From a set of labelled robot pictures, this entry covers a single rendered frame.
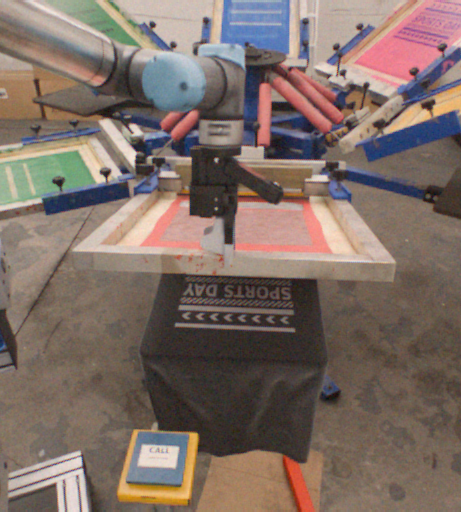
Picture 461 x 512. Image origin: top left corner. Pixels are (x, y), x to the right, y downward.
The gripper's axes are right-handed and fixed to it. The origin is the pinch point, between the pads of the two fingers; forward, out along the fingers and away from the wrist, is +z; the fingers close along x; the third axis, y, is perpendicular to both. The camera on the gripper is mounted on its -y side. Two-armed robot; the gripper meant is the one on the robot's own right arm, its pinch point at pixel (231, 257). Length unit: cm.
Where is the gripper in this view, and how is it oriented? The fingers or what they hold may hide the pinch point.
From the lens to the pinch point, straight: 84.4
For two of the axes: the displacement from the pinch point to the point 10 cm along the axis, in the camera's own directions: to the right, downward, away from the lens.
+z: -0.2, 9.4, 3.5
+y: -10.0, -0.4, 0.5
